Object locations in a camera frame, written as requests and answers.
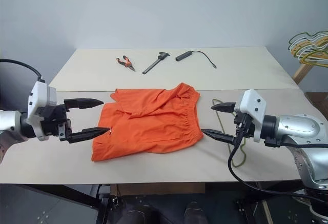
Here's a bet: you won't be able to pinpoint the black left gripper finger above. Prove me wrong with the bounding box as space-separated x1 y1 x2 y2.
67 127 111 145
64 97 105 110

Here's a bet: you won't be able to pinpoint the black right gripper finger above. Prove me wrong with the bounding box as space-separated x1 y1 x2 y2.
201 129 235 144
210 101 236 113

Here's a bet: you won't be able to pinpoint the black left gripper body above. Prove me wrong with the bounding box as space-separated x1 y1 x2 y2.
42 105 73 142

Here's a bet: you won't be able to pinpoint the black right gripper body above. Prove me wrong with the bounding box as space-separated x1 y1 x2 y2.
233 113 255 139

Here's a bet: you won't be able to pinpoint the orange shorts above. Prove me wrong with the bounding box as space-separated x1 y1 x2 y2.
91 82 204 163

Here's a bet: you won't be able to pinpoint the wooden clothes rack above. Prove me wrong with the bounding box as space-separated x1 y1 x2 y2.
292 63 328 85

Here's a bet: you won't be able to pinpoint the black caliper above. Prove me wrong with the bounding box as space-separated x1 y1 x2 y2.
142 51 170 75

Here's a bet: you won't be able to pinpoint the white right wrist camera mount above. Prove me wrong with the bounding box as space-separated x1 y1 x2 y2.
234 89 268 142

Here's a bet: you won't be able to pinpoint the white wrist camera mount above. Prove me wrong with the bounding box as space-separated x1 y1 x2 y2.
27 80 57 142
234 89 268 142

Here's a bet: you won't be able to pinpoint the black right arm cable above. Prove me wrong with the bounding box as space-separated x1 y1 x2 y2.
227 113 328 206

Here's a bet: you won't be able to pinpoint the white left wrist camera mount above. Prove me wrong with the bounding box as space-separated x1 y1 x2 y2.
27 80 57 142

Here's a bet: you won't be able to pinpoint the orange handled pliers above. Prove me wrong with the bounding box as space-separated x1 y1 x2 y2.
115 55 137 72

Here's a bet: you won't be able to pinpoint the black USB hub with cable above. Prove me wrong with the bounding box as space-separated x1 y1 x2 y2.
175 50 217 69

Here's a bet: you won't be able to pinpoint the yellow wire hanger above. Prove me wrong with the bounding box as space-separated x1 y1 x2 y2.
299 49 328 65

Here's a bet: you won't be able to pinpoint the green wire hanger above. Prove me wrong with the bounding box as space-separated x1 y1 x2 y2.
288 30 328 51

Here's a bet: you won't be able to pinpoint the bunch of wire hangers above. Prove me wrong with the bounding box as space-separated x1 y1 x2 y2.
289 34 328 58

